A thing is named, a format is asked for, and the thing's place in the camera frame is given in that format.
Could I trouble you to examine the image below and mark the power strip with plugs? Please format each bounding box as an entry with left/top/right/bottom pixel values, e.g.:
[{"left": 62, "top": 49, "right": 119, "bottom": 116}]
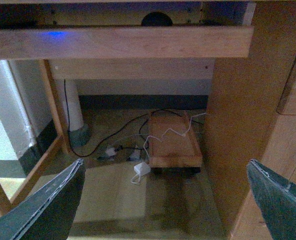
[{"left": 97, "top": 145, "right": 145, "bottom": 162}]

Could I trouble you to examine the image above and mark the wooden keyboard drawer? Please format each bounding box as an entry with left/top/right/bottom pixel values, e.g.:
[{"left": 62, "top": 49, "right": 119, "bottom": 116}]
[{"left": 0, "top": 26, "right": 254, "bottom": 60}]

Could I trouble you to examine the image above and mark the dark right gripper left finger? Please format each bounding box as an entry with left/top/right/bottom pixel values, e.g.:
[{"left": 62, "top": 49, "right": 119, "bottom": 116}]
[{"left": 0, "top": 158, "right": 86, "bottom": 240}]

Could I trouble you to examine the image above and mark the white power adapter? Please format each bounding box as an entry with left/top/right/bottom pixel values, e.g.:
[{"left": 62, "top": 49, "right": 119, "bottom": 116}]
[{"left": 133, "top": 162, "right": 151, "bottom": 177}]

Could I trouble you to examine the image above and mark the wooden desk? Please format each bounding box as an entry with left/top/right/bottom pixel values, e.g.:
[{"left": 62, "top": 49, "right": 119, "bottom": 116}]
[{"left": 0, "top": 1, "right": 296, "bottom": 230}]

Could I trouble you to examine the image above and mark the black cable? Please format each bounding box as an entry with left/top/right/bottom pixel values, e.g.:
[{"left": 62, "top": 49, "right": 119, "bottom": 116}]
[{"left": 63, "top": 79, "right": 184, "bottom": 158}]

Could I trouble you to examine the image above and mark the white pipe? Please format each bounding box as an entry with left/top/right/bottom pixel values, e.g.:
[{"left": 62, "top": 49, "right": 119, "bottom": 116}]
[{"left": 55, "top": 79, "right": 91, "bottom": 148}]

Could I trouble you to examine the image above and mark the wooden rolling platform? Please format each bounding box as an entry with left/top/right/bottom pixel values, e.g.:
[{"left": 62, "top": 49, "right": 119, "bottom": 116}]
[{"left": 145, "top": 111, "right": 203, "bottom": 176}]

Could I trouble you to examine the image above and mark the white cable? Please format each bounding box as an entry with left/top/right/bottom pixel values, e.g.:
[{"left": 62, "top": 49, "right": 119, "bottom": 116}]
[{"left": 130, "top": 112, "right": 208, "bottom": 185}]

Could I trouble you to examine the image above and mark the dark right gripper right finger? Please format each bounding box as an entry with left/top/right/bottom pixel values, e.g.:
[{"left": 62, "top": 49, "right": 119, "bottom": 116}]
[{"left": 246, "top": 159, "right": 296, "bottom": 240}]

